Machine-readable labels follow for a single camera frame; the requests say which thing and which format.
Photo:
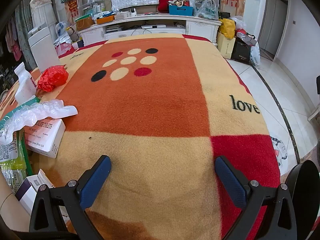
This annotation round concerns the yellow-green printed packet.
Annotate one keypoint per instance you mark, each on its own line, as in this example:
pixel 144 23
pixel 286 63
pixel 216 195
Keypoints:
pixel 10 165

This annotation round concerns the clear plastic wrap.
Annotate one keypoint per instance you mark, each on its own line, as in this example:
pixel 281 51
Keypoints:
pixel 45 111

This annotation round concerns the black shopping bag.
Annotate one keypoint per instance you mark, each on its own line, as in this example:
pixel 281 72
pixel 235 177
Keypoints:
pixel 240 53

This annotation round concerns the small red hanging ornament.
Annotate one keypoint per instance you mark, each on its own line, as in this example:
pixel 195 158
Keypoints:
pixel 72 8

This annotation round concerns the white and green plastic bag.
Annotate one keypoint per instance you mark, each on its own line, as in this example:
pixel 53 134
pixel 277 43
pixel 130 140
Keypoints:
pixel 207 10

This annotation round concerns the cartoon cat floor mat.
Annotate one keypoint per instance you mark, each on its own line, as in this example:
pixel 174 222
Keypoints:
pixel 281 152

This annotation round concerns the beige cardboard tube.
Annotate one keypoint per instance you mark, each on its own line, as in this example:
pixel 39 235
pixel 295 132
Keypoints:
pixel 7 205

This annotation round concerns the blue plastic basket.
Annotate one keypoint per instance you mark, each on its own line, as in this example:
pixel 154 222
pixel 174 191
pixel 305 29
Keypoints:
pixel 181 10

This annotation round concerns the white security camera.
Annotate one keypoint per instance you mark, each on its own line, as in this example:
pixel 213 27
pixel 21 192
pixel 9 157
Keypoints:
pixel 132 12

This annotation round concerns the white plastic bottle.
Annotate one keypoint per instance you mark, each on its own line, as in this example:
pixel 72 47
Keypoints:
pixel 23 87

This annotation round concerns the yellow bag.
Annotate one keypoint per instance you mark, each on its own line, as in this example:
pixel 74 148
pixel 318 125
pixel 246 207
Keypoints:
pixel 228 28

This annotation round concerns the floral lace cover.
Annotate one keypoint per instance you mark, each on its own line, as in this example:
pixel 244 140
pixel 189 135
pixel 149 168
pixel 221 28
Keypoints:
pixel 42 10

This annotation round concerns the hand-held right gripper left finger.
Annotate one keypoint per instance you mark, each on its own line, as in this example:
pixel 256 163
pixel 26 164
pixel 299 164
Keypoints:
pixel 96 182

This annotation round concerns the white television cabinet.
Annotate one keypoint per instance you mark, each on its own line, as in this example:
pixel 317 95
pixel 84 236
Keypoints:
pixel 200 27

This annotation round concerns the orange flat box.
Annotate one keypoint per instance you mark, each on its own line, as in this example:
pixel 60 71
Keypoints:
pixel 106 20

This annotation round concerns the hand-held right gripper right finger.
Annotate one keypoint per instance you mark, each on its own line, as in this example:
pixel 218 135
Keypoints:
pixel 230 182

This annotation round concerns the purple and white box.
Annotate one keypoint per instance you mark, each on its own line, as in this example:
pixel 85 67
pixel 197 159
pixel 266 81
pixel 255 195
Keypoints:
pixel 30 187

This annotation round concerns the green plastic packet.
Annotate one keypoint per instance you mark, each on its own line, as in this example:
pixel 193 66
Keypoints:
pixel 26 105

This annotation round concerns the brown gift bag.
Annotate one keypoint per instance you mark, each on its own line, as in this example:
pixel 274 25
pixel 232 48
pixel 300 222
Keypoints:
pixel 85 23

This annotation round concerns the printed checkered blanket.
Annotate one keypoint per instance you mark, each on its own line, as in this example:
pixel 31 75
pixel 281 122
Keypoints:
pixel 150 105

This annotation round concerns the beige cardboard box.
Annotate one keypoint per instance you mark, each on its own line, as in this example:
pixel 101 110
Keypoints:
pixel 225 47

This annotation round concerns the white medicine box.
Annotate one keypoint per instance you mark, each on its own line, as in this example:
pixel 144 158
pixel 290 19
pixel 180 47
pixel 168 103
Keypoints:
pixel 47 137

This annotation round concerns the red plastic bag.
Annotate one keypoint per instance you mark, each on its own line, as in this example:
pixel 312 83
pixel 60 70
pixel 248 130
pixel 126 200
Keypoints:
pixel 52 77

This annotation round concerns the pink hanging clothes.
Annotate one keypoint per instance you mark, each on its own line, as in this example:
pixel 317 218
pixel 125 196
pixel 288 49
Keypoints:
pixel 13 42

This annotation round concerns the black round bin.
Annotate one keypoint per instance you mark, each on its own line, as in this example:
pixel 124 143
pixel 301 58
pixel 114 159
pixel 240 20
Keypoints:
pixel 302 180

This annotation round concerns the white printed plastic bag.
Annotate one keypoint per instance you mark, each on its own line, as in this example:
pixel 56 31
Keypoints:
pixel 255 55

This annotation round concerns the white set-top box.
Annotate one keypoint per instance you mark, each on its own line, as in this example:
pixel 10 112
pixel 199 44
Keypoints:
pixel 153 26

